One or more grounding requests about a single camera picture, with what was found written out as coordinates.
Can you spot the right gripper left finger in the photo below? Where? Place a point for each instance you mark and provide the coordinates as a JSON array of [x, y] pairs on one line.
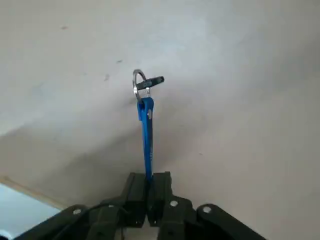
[[135, 200]]

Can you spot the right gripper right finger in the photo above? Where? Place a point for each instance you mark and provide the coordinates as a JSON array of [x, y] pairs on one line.
[[162, 200]]

